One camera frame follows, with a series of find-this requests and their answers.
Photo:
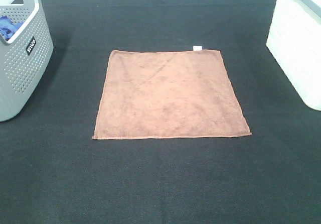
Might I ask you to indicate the brown microfibre towel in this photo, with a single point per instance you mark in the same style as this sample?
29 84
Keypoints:
163 95

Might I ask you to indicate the grey perforated laundry basket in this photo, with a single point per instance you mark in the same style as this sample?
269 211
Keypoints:
24 56

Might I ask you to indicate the white ribbed storage basket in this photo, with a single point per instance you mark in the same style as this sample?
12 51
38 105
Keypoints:
294 42

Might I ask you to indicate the blue cloth in basket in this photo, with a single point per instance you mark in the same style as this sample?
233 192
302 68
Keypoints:
8 28

